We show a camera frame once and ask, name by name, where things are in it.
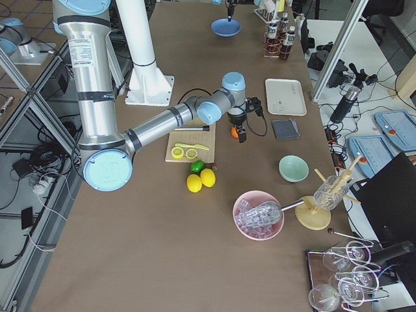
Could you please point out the bamboo cutting board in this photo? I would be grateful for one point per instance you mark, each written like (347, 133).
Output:
(206, 138)

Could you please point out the grey folded cloth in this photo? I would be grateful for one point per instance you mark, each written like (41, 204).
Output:
(285, 129)

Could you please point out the lower blue teach pendant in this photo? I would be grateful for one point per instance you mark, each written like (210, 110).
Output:
(375, 153)

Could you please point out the wooden cup stand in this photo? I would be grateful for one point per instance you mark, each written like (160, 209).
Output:
(310, 215)

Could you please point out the pink ice bowl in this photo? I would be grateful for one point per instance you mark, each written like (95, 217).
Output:
(249, 200)

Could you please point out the lemon half slice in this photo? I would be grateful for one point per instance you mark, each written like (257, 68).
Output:
(191, 153)
(177, 152)

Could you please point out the upper whole lemon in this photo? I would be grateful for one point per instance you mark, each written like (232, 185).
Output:
(208, 177)

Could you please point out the cream rabbit tray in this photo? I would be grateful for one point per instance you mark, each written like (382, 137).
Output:
(285, 97)

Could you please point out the lower whole lemon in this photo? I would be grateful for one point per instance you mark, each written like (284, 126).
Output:
(194, 183)

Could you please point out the steel muddler black tip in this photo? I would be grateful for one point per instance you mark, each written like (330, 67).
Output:
(194, 128)

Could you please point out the green lime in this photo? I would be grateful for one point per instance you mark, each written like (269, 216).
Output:
(197, 166)

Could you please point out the blue teach pendant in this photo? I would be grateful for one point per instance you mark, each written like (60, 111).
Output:
(375, 153)
(399, 127)

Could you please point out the back right tea bottle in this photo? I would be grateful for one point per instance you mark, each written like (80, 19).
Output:
(272, 42)

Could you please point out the metal ice scoop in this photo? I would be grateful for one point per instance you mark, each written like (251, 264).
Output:
(266, 214)

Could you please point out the wine glass rack tray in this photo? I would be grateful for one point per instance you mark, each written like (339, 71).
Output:
(344, 277)

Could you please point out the mint green bowl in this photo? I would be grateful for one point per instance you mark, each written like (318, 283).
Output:
(293, 168)

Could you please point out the black thermos bottle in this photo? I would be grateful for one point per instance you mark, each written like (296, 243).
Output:
(345, 105)

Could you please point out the copper wire bottle rack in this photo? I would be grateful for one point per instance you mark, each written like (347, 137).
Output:
(280, 38)

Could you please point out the white wire cup rack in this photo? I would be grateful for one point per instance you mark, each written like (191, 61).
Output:
(268, 10)

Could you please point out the yellow plastic knife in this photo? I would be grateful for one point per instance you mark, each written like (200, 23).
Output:
(195, 146)

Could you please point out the glass on wooden stand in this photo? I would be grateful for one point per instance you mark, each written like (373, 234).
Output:
(331, 193)

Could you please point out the back left tea bottle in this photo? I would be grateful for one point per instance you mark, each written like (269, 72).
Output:
(284, 21)

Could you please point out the upper blue teach pendant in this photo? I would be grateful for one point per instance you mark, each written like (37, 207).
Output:
(399, 127)

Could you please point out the lower lemon half slice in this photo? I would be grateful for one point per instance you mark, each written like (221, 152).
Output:
(177, 152)

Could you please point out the whole lemon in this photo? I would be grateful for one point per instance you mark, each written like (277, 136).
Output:
(194, 183)
(208, 177)

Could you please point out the tea bottle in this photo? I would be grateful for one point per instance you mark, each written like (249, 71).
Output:
(284, 21)
(287, 43)
(272, 42)

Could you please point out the orange mandarin fruit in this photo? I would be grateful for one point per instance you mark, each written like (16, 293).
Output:
(234, 132)

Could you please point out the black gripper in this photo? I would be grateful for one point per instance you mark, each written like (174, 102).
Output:
(236, 120)
(230, 6)

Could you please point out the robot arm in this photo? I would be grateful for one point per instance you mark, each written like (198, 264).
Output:
(106, 153)

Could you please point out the front tea bottle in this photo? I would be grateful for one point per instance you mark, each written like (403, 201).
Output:
(287, 43)

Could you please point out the blue round plate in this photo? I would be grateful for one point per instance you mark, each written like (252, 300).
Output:
(225, 28)

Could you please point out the upper lemon half slice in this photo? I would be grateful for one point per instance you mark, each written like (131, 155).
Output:
(191, 153)

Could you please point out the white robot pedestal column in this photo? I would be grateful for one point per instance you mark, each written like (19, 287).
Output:
(148, 85)

